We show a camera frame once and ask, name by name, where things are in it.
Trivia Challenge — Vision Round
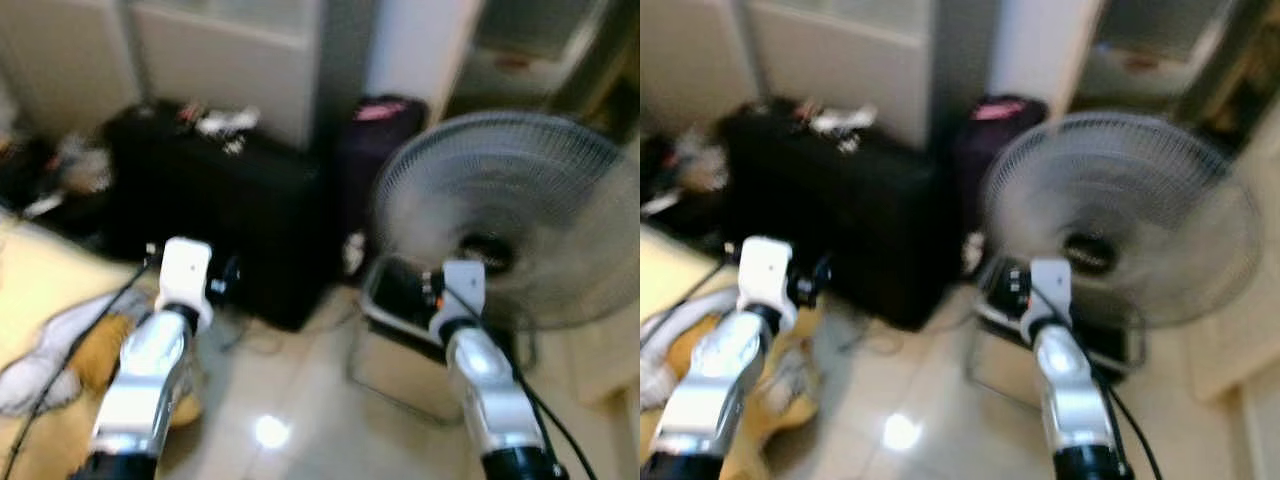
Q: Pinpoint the black suitcase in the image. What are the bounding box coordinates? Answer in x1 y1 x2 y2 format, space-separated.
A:
98 98 336 333
715 98 951 333

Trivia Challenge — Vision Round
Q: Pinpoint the grey electric fan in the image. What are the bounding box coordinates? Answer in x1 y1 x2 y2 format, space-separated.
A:
368 109 638 333
980 109 1265 331

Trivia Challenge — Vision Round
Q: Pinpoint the yellow cartoon egg blanket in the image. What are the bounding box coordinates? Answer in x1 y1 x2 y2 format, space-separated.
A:
640 225 833 480
0 212 206 480

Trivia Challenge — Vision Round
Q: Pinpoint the dark purple bag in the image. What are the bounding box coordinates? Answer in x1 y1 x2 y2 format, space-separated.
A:
333 94 433 251
950 94 1051 251

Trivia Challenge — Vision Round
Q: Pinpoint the small white crumpled item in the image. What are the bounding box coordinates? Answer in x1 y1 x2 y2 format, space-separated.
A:
180 103 263 153
795 100 881 151

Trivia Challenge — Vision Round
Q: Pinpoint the pile of dark clutter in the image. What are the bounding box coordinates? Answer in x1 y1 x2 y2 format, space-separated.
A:
0 125 113 219
640 125 731 226

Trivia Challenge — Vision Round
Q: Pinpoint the white cabinet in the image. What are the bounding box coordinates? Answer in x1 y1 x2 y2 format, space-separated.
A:
640 0 941 151
0 0 329 153

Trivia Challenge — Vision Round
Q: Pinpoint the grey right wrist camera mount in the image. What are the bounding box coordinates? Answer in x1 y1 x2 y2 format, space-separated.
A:
1020 257 1073 341
430 259 489 343

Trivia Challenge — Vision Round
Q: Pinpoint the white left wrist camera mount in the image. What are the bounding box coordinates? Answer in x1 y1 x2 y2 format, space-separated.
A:
737 236 797 333
155 236 215 333

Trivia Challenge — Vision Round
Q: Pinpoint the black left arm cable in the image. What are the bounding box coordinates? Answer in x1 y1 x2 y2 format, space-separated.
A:
640 260 741 326
3 255 161 476

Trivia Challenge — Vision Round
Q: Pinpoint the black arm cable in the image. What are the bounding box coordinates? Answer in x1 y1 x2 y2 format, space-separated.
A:
3 255 161 476
505 350 601 480
640 260 741 326
1095 360 1166 480

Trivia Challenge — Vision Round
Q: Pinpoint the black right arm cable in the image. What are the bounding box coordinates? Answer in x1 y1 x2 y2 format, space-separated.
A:
1095 360 1166 480
505 350 601 480

